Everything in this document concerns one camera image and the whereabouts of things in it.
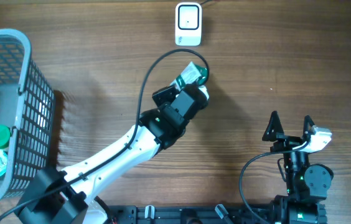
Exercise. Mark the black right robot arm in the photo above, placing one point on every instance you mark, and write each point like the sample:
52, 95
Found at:
307, 184

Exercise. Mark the white barcode scanner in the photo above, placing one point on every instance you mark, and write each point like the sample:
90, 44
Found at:
188, 24

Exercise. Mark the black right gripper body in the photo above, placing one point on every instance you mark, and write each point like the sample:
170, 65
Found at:
287, 142

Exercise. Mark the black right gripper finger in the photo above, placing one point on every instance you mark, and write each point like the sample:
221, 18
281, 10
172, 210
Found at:
274, 131
308, 124

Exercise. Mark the green 3M gloves packet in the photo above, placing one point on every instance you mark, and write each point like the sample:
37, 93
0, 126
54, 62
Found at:
192, 73

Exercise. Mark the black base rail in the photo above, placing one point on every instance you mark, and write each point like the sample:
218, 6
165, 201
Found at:
131, 214

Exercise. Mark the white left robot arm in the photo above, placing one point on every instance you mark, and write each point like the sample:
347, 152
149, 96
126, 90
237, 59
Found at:
68, 195

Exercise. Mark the grey plastic mesh basket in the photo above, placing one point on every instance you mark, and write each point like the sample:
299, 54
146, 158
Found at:
27, 107

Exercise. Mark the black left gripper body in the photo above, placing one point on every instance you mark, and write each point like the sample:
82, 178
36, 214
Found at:
166, 97

